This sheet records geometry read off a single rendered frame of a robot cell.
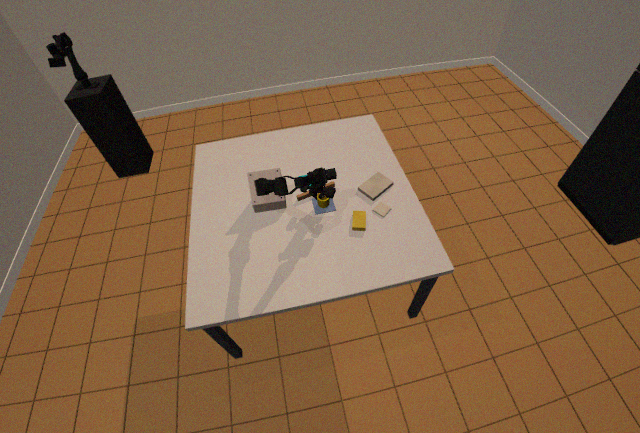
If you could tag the small beige flat tile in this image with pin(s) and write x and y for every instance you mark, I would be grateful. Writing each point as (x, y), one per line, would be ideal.
(382, 209)

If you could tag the yellow rectangular block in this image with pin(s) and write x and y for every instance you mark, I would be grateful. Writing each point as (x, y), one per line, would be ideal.
(359, 221)

